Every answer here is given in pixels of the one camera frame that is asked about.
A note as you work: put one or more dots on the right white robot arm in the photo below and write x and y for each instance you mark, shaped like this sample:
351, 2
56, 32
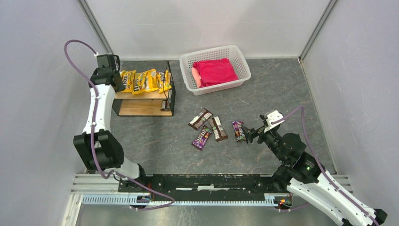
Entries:
301, 175

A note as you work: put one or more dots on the brown candy bag lower shelf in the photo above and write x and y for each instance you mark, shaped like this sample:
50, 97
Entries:
165, 107

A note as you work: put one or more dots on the yellow candy bag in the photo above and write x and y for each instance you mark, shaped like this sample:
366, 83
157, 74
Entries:
151, 83
163, 81

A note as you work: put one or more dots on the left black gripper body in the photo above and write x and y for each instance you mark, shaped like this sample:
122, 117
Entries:
106, 79

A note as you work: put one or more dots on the brown candy bag top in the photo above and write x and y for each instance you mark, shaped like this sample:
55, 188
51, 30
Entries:
200, 118

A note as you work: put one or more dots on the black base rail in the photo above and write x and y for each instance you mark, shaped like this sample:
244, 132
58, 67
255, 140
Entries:
204, 187

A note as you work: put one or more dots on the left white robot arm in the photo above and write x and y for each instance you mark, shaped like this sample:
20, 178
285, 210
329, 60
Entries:
97, 146

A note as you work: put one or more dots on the purple brown M&M bag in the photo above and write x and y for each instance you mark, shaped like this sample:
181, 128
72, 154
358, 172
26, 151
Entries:
238, 131

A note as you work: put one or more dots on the black wire wooden shelf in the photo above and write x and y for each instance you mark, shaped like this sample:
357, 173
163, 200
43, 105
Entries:
145, 104

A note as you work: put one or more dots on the brown candy bag middle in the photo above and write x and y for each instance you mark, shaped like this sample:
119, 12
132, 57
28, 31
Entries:
217, 129

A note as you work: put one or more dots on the purple candy bag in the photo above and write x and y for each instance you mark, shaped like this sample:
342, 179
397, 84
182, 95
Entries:
201, 139

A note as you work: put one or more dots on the brown candy bag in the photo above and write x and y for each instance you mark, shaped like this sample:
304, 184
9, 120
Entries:
200, 118
217, 129

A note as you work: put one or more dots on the yellow M&M bag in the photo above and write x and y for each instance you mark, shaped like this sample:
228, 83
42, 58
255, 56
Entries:
139, 83
127, 80

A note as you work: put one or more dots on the white plastic basket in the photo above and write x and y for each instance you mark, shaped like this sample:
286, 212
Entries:
231, 52

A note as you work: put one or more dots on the pink folded cloth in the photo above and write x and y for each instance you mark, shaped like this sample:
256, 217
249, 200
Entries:
213, 72

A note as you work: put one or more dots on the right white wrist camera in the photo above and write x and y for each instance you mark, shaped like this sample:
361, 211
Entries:
273, 119

